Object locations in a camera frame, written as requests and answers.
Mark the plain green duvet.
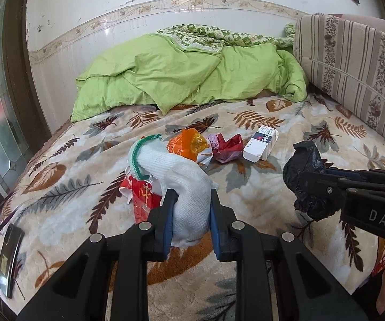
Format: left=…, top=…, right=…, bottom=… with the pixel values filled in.
left=70, top=33, right=308, bottom=123

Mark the white cable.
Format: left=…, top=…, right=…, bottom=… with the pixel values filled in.
left=309, top=58, right=385, bottom=116

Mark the green patterned quilt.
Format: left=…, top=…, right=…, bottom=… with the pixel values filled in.
left=156, top=23, right=297, bottom=52

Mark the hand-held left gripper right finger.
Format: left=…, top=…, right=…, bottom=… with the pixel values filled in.
left=210, top=189, right=369, bottom=321

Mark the white sock with green cuff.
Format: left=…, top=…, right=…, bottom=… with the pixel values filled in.
left=127, top=134, right=220, bottom=246

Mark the leaf print blanket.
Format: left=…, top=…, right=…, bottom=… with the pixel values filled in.
left=0, top=93, right=385, bottom=321

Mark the red foil packet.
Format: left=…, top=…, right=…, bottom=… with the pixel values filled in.
left=118, top=173, right=163, bottom=225

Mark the black plastic bag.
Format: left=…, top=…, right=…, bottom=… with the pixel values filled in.
left=282, top=140, right=342, bottom=221

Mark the black smartphone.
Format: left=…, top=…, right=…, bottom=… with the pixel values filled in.
left=0, top=224, right=25, bottom=299

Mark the pink cushion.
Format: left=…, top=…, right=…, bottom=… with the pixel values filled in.
left=341, top=13, right=385, bottom=45

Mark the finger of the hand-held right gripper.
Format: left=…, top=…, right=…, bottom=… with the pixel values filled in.
left=324, top=168, right=385, bottom=184
left=296, top=170, right=349, bottom=215

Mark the striped floral cushion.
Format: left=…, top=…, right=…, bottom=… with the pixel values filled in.
left=293, top=13, right=385, bottom=158

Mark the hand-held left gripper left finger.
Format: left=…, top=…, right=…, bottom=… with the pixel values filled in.
left=17, top=189, right=179, bottom=321

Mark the stained glass door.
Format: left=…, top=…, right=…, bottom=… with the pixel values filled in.
left=0, top=0, right=51, bottom=201

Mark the crumpled red paper wrapper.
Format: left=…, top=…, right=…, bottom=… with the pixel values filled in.
left=212, top=134, right=244, bottom=164

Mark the orange plastic wrapper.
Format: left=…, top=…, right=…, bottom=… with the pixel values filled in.
left=166, top=128, right=210, bottom=163

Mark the white cardboard box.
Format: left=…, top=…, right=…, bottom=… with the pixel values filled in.
left=242, top=125, right=279, bottom=162

